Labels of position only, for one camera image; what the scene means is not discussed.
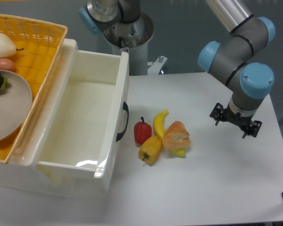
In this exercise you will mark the pink peach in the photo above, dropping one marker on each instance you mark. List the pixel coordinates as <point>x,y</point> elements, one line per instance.
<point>7,65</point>

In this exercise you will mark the yellow banana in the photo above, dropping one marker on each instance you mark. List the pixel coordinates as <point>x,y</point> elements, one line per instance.
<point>159,131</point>

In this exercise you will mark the white pear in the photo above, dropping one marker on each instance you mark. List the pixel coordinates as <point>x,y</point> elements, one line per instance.
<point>7,47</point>

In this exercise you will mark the yellow wicker basket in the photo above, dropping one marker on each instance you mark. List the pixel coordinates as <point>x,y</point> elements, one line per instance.
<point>40,42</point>

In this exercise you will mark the yellow bell pepper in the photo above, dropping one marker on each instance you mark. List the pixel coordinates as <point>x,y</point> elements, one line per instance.
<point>150,150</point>

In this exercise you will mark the grey round plate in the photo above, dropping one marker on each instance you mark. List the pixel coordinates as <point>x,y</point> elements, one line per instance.
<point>15,103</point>

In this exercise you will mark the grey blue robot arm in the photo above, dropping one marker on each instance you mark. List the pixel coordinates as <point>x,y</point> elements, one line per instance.
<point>229,63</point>

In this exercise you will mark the white drawer cabinet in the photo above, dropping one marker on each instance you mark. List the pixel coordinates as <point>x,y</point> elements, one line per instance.
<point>23,170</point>

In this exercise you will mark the white open drawer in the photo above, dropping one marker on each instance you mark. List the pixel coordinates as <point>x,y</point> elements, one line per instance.
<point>82,139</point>

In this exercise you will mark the black drawer handle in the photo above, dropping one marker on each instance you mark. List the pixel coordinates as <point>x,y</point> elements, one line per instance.
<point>124,122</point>

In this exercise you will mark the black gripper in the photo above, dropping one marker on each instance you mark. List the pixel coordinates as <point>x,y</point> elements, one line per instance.
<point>246,124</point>

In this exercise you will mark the triangle bread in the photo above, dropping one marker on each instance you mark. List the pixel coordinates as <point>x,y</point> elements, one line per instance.
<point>176,137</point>

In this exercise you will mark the red bell pepper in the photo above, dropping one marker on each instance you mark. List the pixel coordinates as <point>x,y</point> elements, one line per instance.
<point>142,131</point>

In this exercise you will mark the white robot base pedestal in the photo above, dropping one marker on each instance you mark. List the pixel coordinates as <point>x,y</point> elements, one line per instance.
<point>133,38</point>

